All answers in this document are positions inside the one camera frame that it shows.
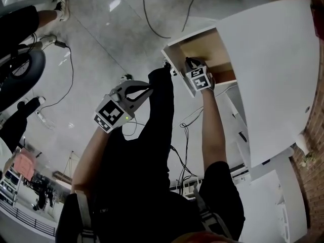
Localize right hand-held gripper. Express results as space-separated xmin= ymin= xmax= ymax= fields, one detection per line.
xmin=185 ymin=57 xmax=216 ymax=92

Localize black adapter cable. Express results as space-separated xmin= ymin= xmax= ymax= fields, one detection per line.
xmin=40 ymin=44 xmax=75 ymax=111

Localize white desk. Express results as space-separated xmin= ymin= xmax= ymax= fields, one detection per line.
xmin=216 ymin=0 xmax=320 ymax=169

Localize white drawer with brown bottom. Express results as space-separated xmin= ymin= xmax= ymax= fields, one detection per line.
xmin=160 ymin=26 xmax=238 ymax=99

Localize white vase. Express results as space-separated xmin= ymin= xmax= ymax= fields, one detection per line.
xmin=295 ymin=133 xmax=311 ymax=156

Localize person's black clothing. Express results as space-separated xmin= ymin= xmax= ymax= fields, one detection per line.
xmin=55 ymin=67 xmax=247 ymax=243

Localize person's left forearm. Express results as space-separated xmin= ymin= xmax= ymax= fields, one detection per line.
xmin=71 ymin=125 xmax=127 ymax=195

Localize black floor cable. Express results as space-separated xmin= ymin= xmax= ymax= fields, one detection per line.
xmin=141 ymin=0 xmax=172 ymax=39

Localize grey backpack strap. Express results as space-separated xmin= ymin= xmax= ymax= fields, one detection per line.
xmin=193 ymin=182 xmax=234 ymax=240
xmin=75 ymin=189 xmax=102 ymax=243

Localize white power strip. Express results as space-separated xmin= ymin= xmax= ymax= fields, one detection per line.
xmin=34 ymin=109 xmax=56 ymax=131

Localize white open shelf unit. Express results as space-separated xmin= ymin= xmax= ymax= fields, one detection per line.
xmin=224 ymin=84 xmax=252 ymax=183

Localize person's right forearm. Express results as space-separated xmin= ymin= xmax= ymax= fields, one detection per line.
xmin=200 ymin=87 xmax=227 ymax=172

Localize dried flowers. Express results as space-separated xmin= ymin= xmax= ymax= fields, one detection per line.
xmin=300 ymin=152 xmax=317 ymax=170

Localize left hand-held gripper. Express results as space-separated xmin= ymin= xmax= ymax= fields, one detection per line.
xmin=93 ymin=80 xmax=154 ymax=134

